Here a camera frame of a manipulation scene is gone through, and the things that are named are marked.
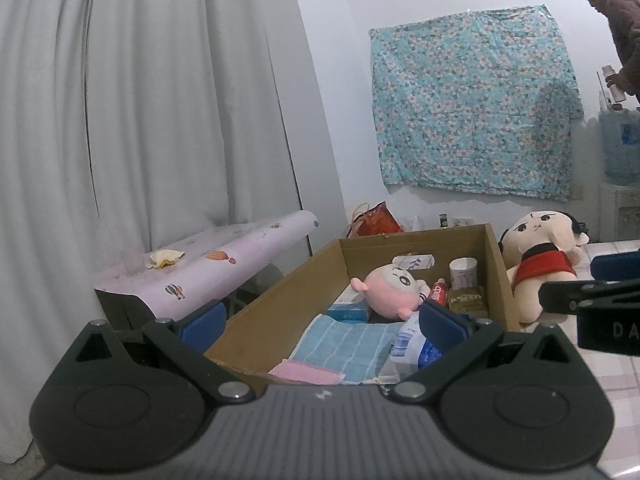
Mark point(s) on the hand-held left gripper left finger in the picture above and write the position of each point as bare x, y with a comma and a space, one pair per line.
205, 324

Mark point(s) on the white curtain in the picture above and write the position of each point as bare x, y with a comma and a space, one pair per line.
150, 110

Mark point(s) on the clear plastic cup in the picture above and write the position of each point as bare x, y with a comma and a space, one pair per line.
132, 264

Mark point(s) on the table with pink cover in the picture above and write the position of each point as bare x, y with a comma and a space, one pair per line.
225, 255

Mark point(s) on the blue white plastic pack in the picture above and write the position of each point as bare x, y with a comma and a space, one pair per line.
410, 347

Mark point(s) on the white water dispenser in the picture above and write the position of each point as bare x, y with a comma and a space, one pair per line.
622, 212

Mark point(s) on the white bottle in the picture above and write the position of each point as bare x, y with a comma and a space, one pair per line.
614, 82

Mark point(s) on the light blue towel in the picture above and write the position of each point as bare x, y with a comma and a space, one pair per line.
345, 345

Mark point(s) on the white cylindrical container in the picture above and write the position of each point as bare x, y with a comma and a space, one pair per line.
463, 272

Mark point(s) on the gold tissue pack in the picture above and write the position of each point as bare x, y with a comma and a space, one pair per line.
467, 302

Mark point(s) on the blue floral wall cloth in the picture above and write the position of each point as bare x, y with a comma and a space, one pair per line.
475, 105

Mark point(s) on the blue box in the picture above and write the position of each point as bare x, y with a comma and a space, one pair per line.
347, 307

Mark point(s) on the pink round plush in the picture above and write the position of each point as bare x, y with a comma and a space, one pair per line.
390, 292

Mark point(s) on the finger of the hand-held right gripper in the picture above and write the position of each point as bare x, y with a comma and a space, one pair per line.
617, 265
565, 296

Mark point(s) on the yellow crumpled wrapper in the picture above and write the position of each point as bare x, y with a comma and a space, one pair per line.
165, 259

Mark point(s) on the brown cardboard box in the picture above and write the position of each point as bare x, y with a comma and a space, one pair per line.
280, 310

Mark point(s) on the pink cloth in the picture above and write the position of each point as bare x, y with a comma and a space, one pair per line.
305, 372

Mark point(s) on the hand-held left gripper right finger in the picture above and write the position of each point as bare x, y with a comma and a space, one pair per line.
442, 325

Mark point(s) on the black-haired doll plush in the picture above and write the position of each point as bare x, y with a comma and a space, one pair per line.
540, 260

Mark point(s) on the red snack bag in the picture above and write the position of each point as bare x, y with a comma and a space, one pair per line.
375, 220

